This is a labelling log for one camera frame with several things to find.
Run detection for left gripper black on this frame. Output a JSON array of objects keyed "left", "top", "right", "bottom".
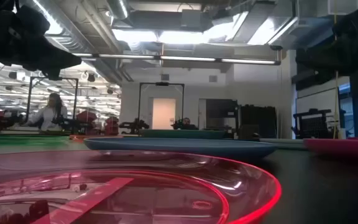
[{"left": 1, "top": 4, "right": 82, "bottom": 81}]

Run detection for pink plastic plate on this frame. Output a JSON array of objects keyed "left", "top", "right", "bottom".
[{"left": 303, "top": 138, "right": 358, "bottom": 160}]

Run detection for orange transparent plastic plate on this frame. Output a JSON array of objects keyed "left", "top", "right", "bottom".
[{"left": 69, "top": 134, "right": 124, "bottom": 143}]

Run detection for green plastic plate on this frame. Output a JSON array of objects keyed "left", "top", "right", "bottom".
[{"left": 0, "top": 134, "right": 71, "bottom": 146}]

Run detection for pale grey-green plastic plate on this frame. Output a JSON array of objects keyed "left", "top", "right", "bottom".
[{"left": 259, "top": 138, "right": 306, "bottom": 151}]

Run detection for red transparent plastic plate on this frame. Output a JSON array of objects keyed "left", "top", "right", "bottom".
[{"left": 0, "top": 149, "right": 282, "bottom": 224}]

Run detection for teal plastic plate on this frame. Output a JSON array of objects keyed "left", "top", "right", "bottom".
[{"left": 139, "top": 129, "right": 226, "bottom": 140}]

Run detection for whiteboard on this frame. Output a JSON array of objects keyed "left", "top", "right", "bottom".
[{"left": 296, "top": 88, "right": 339, "bottom": 138}]

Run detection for person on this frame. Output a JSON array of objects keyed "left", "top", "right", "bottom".
[
  {"left": 25, "top": 92, "right": 68, "bottom": 131},
  {"left": 181, "top": 117, "right": 199, "bottom": 130}
]

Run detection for red storage bins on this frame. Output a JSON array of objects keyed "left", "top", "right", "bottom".
[{"left": 75, "top": 110, "right": 98, "bottom": 124}]

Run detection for black folded panels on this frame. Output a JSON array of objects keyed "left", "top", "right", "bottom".
[{"left": 239, "top": 105, "right": 278, "bottom": 139}]

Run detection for bright doorway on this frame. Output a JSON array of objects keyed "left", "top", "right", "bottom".
[{"left": 152, "top": 98, "right": 177, "bottom": 130}]

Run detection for long LED light bar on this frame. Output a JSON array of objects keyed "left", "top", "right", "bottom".
[{"left": 72, "top": 52, "right": 281, "bottom": 66}]

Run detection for blue plastic plate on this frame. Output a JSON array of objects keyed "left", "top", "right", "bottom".
[{"left": 83, "top": 137, "right": 279, "bottom": 159}]

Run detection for black metal station frame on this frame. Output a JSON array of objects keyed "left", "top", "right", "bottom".
[
  {"left": 137, "top": 82, "right": 185, "bottom": 130},
  {"left": 25, "top": 77, "right": 79, "bottom": 126}
]

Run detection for black wire cart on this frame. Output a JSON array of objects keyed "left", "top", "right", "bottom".
[{"left": 293, "top": 108, "right": 333, "bottom": 139}]

